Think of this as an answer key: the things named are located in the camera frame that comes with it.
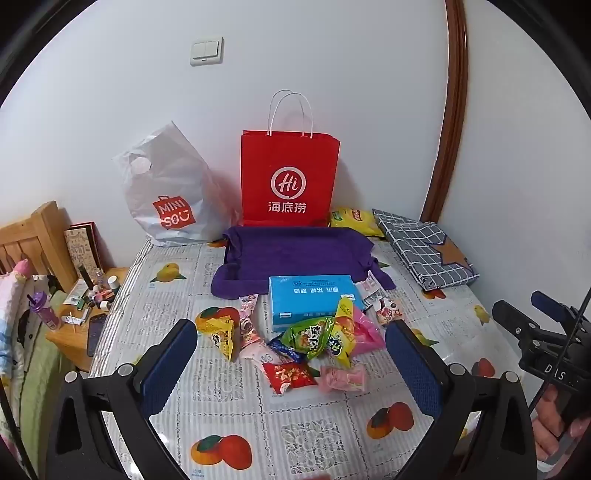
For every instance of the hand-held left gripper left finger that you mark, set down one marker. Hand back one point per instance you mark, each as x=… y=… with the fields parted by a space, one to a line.
x=171 y=364

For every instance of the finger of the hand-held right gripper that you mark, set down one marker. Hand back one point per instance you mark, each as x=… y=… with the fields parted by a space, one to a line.
x=549 y=307
x=512 y=321

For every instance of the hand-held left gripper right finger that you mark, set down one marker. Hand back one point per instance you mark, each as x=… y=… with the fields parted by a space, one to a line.
x=413 y=364

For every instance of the pink and yellow snack packet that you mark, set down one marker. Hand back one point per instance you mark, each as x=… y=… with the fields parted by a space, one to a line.
x=369 y=332

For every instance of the light pink snack packet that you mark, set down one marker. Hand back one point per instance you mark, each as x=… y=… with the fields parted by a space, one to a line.
x=263 y=354

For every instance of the green snack packet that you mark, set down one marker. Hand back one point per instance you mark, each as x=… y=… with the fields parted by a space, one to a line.
x=309 y=337

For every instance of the dark blue snack packet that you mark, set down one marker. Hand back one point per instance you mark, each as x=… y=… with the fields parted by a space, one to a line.
x=279 y=346

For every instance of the purple cloth tray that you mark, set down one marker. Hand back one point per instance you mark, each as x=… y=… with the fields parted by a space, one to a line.
x=295 y=254

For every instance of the person's right hand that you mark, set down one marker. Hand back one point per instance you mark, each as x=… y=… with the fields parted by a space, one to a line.
x=545 y=429

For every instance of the yellow triangular snack packet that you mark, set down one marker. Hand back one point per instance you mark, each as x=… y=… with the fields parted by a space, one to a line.
x=219 y=334

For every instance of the white red candy packet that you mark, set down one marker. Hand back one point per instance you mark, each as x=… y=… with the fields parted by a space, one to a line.
x=388 y=309

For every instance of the small pink candy packet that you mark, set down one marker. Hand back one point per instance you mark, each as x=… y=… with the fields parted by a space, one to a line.
x=344 y=379

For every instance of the fruit print tablecloth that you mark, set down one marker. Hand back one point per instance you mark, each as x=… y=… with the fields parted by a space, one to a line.
x=231 y=415

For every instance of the black phone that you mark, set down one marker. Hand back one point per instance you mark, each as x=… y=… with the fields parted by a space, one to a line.
x=97 y=334

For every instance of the pink white cartoon packet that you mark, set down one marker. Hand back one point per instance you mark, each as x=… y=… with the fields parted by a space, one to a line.
x=249 y=323

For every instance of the cluster of small cosmetics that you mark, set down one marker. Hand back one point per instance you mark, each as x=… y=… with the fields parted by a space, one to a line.
x=99 y=295

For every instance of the wooden nightstand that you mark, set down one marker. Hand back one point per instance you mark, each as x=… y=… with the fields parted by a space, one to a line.
x=64 y=341

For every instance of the grey checked folded cloth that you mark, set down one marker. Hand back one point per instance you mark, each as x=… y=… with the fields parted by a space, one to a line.
x=415 y=249

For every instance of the red snack packet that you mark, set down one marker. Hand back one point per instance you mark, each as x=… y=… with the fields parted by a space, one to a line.
x=288 y=376

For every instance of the blue tissue pack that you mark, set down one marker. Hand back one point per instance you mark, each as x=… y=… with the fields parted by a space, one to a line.
x=314 y=300

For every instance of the purple bottle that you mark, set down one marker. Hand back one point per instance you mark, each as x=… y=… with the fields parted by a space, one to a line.
x=46 y=314

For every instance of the printed bedding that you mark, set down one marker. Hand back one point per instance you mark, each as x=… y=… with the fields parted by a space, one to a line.
x=27 y=369

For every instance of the patterned book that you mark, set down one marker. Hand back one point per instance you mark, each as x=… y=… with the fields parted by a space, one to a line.
x=81 y=249

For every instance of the yellow snack bag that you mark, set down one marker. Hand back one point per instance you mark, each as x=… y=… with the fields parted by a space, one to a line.
x=355 y=221

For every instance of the white plastic shopping bag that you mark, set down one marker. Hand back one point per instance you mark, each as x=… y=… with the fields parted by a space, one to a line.
x=184 y=184

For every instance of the wooden headboard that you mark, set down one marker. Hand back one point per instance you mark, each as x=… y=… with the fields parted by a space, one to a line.
x=46 y=230

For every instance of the red paper bag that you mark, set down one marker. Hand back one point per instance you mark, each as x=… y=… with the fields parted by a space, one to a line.
x=291 y=157

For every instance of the brown wooden door frame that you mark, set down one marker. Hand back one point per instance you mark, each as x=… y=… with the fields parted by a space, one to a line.
x=455 y=92

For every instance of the white light switch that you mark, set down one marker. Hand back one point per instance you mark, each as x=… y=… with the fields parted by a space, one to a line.
x=207 y=51

